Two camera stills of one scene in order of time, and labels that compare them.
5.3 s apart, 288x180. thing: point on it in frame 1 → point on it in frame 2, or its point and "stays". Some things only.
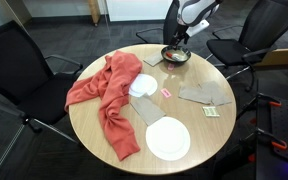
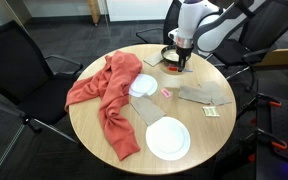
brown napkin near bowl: x=154 y=58 stays
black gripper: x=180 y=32 → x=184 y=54
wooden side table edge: x=283 y=57 stays
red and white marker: x=175 y=56 → x=176 y=69
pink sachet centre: x=166 y=92 stays
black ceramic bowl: x=183 y=52 stays
